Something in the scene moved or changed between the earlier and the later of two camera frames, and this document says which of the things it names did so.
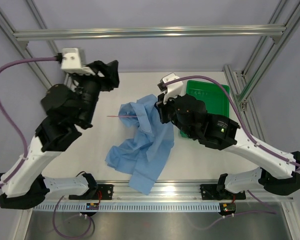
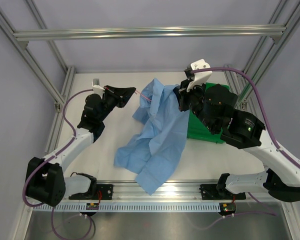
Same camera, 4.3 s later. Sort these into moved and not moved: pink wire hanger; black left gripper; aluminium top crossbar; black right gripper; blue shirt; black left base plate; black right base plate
Moved: black left gripper; black right gripper; pink wire hanger; blue shirt
Not moved: black left base plate; aluminium top crossbar; black right base plate
